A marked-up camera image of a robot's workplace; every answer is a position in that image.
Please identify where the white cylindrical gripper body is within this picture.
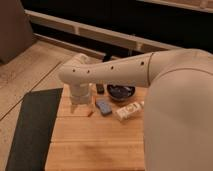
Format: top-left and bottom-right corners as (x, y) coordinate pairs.
(69, 84), (92, 105)

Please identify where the orange tipped gripper finger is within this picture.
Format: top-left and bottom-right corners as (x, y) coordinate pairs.
(87, 104), (94, 117)

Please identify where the blue eraser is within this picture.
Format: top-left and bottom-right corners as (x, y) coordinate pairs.
(95, 99), (112, 116)

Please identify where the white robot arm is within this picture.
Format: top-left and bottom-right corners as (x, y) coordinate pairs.
(59, 49), (213, 171)

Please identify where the dark bowl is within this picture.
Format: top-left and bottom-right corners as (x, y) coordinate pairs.
(107, 85), (135, 101)

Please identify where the dark floor mat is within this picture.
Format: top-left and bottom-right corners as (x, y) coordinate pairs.
(5, 88), (62, 171)

